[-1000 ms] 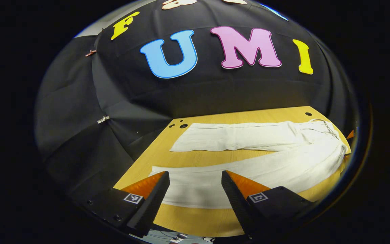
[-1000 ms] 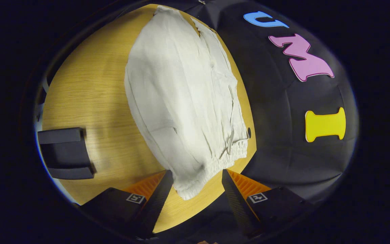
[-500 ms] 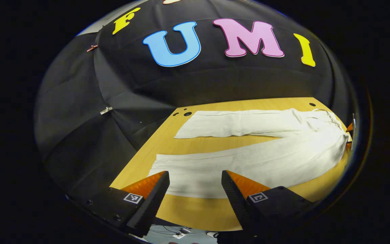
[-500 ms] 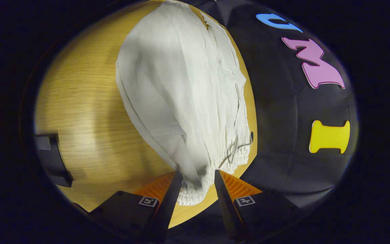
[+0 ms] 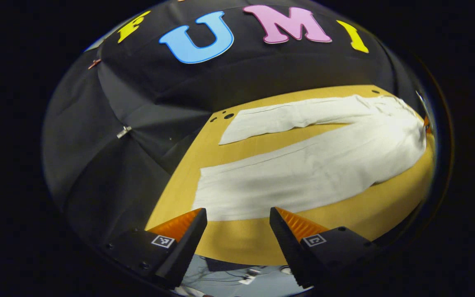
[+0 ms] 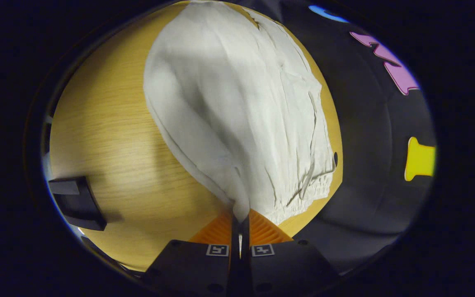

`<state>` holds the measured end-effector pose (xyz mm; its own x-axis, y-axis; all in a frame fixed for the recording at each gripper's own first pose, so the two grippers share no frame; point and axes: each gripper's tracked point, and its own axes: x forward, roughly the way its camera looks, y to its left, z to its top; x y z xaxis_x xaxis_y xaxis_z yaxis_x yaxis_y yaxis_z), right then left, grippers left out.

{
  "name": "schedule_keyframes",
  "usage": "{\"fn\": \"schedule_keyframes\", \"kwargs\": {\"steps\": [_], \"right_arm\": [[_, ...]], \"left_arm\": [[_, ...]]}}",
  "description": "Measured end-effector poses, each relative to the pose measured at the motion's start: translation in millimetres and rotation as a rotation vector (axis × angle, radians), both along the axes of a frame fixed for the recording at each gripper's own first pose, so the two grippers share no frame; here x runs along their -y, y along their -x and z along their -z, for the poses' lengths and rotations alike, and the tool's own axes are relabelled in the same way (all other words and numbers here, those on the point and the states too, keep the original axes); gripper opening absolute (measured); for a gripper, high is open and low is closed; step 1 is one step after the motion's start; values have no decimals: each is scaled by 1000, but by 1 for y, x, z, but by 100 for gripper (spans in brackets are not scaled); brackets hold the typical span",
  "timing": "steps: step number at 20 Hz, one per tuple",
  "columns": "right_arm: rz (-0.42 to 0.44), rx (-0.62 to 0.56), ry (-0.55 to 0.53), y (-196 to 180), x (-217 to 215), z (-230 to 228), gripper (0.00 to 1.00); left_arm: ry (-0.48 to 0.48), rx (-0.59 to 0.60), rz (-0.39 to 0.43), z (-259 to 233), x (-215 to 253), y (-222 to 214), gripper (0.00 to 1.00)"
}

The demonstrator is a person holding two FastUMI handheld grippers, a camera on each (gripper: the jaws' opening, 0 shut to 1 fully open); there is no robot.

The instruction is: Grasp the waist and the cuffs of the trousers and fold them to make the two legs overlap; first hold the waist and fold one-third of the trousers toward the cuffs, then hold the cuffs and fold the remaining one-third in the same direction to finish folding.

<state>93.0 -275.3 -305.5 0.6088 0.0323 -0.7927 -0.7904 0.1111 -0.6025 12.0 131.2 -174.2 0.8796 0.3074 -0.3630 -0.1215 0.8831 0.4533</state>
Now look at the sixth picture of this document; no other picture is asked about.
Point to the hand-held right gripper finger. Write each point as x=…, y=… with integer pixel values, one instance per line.
x=235, y=247
x=245, y=247

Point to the white jeans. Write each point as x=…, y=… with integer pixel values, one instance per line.
x=237, y=103

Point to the black backdrop cloth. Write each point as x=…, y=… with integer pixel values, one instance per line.
x=369, y=144

